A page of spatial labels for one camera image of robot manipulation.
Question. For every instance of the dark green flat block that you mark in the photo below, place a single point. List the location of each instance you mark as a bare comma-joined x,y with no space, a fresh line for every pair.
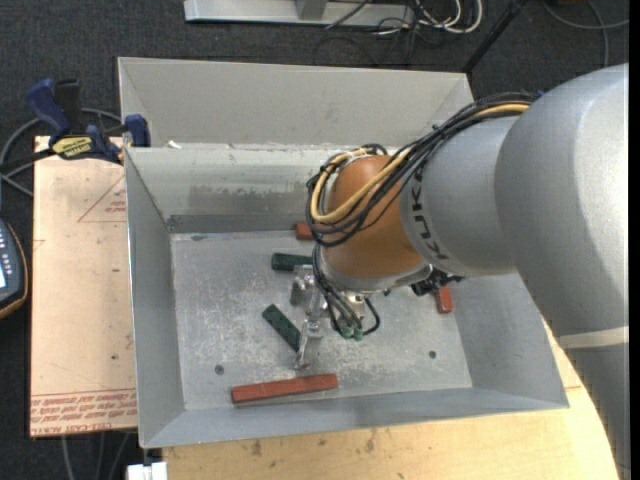
290,261
281,325

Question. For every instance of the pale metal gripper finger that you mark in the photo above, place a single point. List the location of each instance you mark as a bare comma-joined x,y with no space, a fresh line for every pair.
316,343
303,353

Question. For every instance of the long red-brown flat block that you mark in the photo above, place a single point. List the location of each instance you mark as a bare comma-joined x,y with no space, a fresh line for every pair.
285,388

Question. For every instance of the brown cardboard board red print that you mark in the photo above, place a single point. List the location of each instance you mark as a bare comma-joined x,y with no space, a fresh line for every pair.
80,278

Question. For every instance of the grey metal bin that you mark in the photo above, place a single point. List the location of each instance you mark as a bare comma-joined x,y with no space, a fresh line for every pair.
240,288

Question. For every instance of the black cylinder on white bracket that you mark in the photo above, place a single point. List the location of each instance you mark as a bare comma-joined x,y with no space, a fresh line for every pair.
426,286

